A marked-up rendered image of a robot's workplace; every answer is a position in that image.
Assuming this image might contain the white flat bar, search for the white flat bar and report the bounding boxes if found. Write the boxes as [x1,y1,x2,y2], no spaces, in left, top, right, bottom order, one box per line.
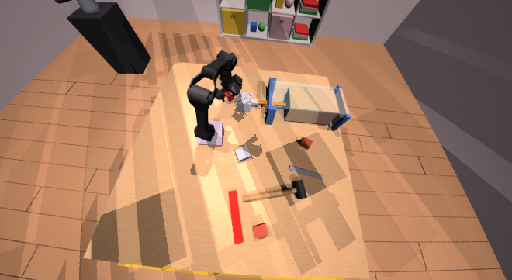
[289,165,323,179]

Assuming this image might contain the hammer with wooden handle and dark head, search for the hammer with wooden handle and dark head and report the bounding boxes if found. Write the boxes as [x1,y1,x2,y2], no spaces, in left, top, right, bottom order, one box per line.
[243,179,307,202]

